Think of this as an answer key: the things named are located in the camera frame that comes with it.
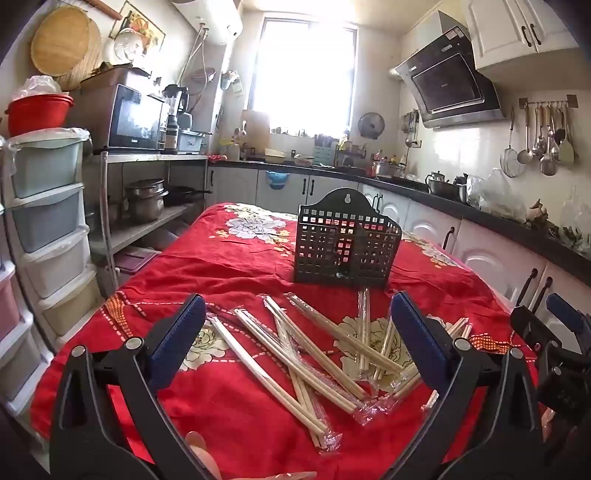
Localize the clear plastic bag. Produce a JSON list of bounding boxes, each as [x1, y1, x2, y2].
[[466, 168, 527, 220]]

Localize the purple lidded white container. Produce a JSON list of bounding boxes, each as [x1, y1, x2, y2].
[[115, 247, 162, 273]]

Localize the fruit wall picture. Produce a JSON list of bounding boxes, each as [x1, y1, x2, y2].
[[108, 0, 166, 51]]

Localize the black microwave oven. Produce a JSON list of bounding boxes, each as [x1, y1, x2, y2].
[[67, 83, 171, 154]]

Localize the black plastic utensil holder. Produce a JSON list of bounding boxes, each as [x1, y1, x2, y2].
[[293, 188, 403, 289]]

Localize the pale blue plastic basket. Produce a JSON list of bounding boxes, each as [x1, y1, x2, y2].
[[178, 129, 214, 155]]

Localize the black blender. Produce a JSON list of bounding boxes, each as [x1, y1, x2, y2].
[[161, 84, 190, 154]]

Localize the knobbly brown root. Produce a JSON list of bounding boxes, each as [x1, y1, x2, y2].
[[526, 198, 550, 227]]

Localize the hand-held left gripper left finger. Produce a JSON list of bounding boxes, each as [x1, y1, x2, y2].
[[50, 293, 207, 480]]

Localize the kitchen window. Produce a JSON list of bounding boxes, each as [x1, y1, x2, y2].
[[247, 16, 360, 137]]

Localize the pastel plastic drawer tower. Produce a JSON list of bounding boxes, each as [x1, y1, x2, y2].
[[0, 127, 105, 416]]

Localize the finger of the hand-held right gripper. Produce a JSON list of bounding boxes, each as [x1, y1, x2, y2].
[[510, 305, 561, 352], [546, 293, 591, 333]]

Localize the wooden rolling pin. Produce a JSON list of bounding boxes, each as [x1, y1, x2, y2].
[[82, 0, 123, 21]]

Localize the small round wall fan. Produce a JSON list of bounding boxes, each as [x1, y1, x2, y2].
[[358, 112, 385, 139]]

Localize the person's left hand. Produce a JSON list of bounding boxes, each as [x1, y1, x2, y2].
[[185, 431, 319, 480]]

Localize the pale cutting board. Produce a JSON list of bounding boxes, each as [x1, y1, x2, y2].
[[241, 110, 271, 148]]

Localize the white upper cabinet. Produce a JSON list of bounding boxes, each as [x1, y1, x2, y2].
[[464, 0, 587, 84]]

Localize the white base cabinets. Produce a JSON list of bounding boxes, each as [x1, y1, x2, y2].
[[205, 166, 591, 352]]

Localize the red plastic bucket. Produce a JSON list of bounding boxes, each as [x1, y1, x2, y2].
[[6, 93, 75, 138]]

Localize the black kitchen countertop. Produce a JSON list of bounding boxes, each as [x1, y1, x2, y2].
[[208, 154, 591, 254]]

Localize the black frying pan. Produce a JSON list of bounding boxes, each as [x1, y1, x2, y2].
[[164, 185, 213, 207]]

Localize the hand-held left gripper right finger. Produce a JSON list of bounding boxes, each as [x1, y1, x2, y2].
[[388, 291, 546, 480]]

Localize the clear bag of greens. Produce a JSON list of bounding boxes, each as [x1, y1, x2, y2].
[[558, 187, 591, 250]]

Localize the steel teapot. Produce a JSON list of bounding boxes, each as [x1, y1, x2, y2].
[[425, 171, 452, 195]]

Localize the brown cardboard box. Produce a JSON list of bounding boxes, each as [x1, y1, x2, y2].
[[81, 66, 151, 90]]

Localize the white plastic bag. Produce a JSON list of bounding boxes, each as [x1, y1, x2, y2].
[[11, 75, 63, 100]]

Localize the metal shelf rack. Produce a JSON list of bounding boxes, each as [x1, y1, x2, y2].
[[88, 151, 211, 287]]

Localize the red floral blanket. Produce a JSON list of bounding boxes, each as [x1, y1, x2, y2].
[[30, 202, 550, 480]]

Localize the wire mesh strainer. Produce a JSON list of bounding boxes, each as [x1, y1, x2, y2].
[[500, 108, 527, 178]]

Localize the stacked steel pots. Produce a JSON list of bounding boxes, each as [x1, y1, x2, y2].
[[124, 178, 169, 222]]

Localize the large steel stockpot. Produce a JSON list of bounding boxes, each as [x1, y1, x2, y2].
[[373, 161, 407, 178]]

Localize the white water heater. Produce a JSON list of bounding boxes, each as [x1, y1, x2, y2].
[[172, 0, 244, 45]]

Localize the glass pot lid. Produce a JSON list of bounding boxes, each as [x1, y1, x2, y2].
[[113, 28, 148, 63]]

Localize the large steel spoon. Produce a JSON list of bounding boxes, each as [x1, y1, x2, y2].
[[540, 106, 558, 177]]

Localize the round bamboo sieve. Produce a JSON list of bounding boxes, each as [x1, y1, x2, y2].
[[30, 4, 103, 90]]

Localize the pale blue knife holder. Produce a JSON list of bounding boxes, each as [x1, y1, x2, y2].
[[314, 134, 334, 166]]

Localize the pale spatula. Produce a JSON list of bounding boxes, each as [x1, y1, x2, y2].
[[558, 104, 577, 166]]

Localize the dark hanging utensil set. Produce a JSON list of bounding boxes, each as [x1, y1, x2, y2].
[[402, 108, 421, 148]]

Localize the steel ladle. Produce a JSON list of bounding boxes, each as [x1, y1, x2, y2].
[[517, 105, 535, 165]]

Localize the hanging round basket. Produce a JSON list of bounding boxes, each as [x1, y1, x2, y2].
[[187, 67, 217, 95]]

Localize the bunch of wooden chopsticks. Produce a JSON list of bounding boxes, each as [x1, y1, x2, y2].
[[205, 286, 474, 455]]

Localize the black range hood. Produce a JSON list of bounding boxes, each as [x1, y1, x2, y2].
[[393, 10, 506, 129]]

